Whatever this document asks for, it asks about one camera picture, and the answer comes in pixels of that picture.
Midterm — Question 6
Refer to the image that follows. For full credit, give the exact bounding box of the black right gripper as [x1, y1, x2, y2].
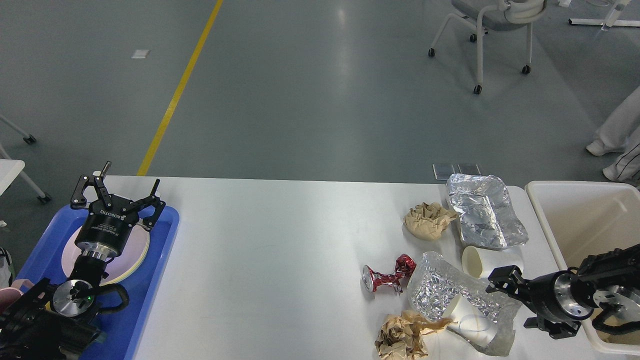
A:
[486, 265, 595, 340]

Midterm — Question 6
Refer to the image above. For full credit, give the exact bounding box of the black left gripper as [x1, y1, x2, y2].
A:
[70, 160, 166, 258]

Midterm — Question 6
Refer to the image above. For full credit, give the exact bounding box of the foil ball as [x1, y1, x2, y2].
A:
[407, 251, 521, 334]

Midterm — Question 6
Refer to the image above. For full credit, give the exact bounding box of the pink ribbed mug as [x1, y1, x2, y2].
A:
[0, 279, 34, 313]

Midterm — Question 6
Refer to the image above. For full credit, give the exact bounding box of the clear plastic wrap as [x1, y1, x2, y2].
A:
[429, 292, 522, 357]

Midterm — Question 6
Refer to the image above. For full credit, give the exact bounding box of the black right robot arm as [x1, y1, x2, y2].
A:
[486, 244, 640, 340]

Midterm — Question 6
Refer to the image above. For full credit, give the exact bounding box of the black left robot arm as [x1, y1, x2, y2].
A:
[1, 161, 166, 360]

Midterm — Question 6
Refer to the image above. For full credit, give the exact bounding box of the yellow plate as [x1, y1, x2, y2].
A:
[100, 231, 150, 285]

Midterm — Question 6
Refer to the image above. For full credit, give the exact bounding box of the white paper cup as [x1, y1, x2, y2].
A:
[461, 245, 525, 279]

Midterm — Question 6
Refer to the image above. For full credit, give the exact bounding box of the white plastic bin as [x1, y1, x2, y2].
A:
[525, 180, 640, 356]

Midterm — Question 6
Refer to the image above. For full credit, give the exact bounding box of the white side table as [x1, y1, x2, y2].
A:
[0, 114, 51, 204]

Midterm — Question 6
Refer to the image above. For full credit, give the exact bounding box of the crumpled foil sheet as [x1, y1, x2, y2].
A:
[446, 173, 529, 250]

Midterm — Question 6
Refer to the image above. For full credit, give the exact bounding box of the blue plastic tray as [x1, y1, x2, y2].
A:
[17, 206, 179, 360]

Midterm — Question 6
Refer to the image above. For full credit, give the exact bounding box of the crushed red can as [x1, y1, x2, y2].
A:
[361, 253, 417, 294]

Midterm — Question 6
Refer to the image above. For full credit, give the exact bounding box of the crumpled brown paper back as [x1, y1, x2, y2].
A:
[403, 202, 458, 240]

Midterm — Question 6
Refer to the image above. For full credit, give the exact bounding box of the crumpled brown paper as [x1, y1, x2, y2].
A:
[403, 202, 458, 240]
[375, 310, 454, 360]

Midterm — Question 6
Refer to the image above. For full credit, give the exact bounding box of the crumpled brown paper front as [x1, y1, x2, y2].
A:
[375, 310, 454, 360]

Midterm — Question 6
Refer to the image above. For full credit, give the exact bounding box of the person in white tracksuit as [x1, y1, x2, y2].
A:
[585, 88, 640, 183]

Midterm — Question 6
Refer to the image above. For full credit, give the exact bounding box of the white office chair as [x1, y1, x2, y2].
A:
[428, 0, 547, 95]

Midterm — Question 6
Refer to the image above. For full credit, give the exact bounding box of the white stand base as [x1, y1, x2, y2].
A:
[567, 0, 640, 31]

